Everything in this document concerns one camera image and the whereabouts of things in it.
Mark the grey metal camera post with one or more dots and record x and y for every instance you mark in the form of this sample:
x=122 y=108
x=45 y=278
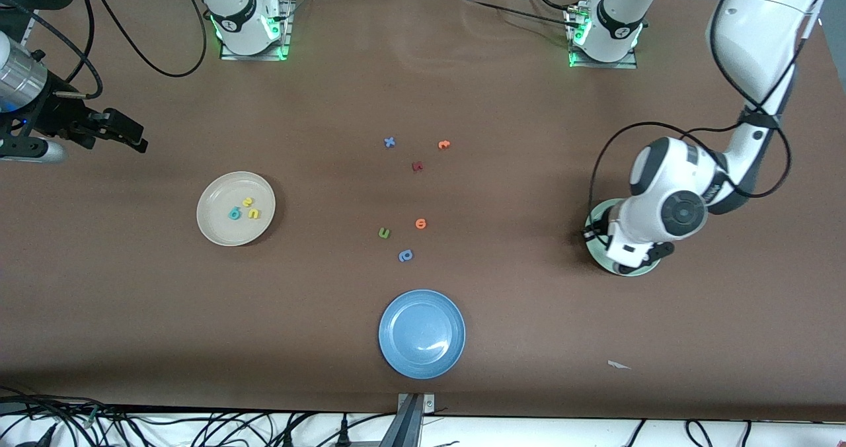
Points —
x=410 y=427

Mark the brown table cover sheet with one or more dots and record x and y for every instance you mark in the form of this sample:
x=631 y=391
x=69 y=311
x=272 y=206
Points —
x=423 y=77

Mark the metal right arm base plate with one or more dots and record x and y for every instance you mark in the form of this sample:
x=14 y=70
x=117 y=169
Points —
x=254 y=57

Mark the blue foam letter a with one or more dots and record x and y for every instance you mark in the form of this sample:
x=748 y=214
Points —
x=410 y=259

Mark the white paper scrap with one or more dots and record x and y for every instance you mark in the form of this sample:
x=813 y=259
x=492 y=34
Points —
x=618 y=365

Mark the beige brown plate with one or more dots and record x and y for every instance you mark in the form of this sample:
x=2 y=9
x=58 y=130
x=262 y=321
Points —
x=225 y=232

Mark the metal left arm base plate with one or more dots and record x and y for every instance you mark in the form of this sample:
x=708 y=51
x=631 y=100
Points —
x=624 y=65

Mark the teal foam letter b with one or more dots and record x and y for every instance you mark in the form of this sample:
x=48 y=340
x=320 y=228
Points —
x=234 y=217

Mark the blue plate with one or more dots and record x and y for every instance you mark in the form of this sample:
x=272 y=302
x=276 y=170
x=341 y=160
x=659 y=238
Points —
x=422 y=334

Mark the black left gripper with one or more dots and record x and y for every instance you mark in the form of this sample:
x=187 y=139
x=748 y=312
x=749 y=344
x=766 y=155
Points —
x=595 y=231

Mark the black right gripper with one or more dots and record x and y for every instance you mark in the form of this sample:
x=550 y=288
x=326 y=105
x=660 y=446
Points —
x=58 y=117

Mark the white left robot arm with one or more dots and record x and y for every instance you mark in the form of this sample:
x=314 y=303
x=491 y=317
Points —
x=667 y=176

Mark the pale green plate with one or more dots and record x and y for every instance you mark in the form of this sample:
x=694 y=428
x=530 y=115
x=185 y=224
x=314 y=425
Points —
x=601 y=256

